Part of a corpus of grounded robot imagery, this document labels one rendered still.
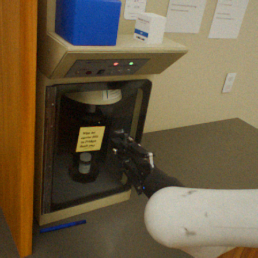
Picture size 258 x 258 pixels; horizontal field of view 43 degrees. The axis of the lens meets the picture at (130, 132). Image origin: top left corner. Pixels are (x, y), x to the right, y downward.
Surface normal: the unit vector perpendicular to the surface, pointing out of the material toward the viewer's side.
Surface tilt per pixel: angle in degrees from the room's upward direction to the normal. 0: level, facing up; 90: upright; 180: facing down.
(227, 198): 37
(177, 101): 90
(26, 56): 90
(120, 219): 0
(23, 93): 90
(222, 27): 90
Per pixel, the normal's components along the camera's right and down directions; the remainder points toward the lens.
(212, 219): -0.55, -0.15
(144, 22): -0.75, 0.20
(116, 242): 0.15, -0.87
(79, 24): 0.53, 0.47
